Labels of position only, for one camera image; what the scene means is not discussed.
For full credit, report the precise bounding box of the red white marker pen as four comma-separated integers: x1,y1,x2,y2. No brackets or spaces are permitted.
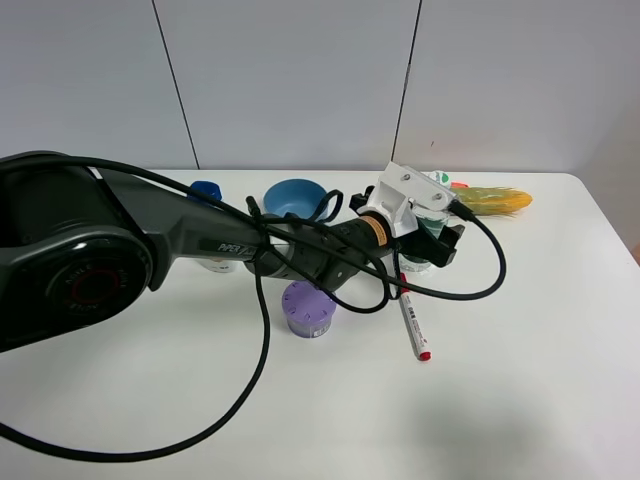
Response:
399,287,432,362

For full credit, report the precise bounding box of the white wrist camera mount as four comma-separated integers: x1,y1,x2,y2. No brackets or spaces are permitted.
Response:
356,162,456,238

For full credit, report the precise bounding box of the purple air freshener jar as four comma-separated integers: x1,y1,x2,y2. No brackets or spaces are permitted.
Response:
281,281,337,339

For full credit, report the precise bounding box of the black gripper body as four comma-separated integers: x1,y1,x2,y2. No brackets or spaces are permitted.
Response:
349,185,464,267

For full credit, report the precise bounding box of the black cable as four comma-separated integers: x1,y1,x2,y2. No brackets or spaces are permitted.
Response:
0,154,507,459

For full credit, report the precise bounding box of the blue plastic bowl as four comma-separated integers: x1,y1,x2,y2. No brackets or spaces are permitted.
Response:
263,179,327,219

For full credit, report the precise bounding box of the toy corn cob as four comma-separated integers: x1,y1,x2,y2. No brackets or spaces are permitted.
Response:
452,187,533,216

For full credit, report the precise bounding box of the clear green-label water bottle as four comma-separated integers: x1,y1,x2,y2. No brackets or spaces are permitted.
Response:
398,170,452,274

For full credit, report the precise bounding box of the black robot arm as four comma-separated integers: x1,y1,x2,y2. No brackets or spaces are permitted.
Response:
1,152,462,351

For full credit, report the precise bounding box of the white blue shampoo bottle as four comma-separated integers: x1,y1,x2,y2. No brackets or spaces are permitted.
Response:
190,181,236,274

